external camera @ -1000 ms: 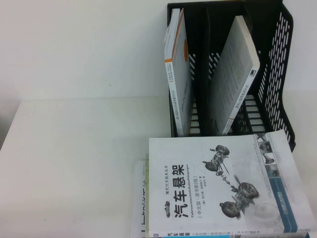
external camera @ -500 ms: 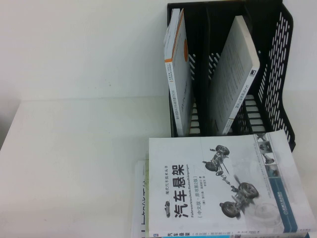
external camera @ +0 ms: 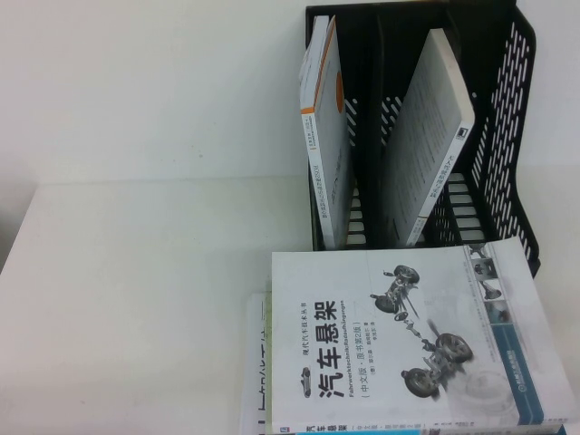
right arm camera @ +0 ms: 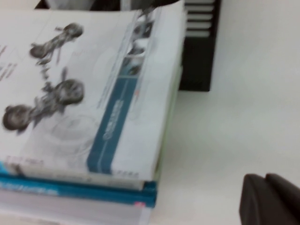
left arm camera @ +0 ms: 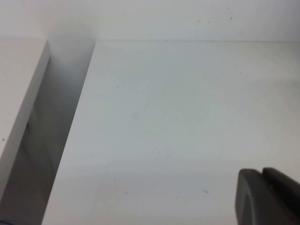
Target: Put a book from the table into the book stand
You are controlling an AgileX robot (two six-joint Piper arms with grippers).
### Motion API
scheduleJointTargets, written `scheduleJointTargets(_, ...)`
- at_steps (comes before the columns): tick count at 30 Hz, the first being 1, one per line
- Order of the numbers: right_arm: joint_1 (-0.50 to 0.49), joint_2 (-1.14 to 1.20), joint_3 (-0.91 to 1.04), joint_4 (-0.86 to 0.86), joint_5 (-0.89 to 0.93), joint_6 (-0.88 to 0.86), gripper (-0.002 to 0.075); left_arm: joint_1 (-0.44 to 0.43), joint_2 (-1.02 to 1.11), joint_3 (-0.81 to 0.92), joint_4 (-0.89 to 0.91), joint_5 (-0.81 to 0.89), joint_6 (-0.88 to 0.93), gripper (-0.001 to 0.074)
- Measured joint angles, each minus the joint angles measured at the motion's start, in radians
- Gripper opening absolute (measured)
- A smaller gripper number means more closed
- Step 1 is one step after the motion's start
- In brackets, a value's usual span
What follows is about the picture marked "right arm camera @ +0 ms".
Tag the black plastic book stand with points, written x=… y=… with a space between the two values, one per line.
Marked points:
x=199 y=70

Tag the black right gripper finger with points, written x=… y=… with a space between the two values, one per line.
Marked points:
x=269 y=201

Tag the blue cover book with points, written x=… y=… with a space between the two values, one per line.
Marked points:
x=93 y=194

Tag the car suspension book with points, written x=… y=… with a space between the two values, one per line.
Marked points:
x=152 y=117

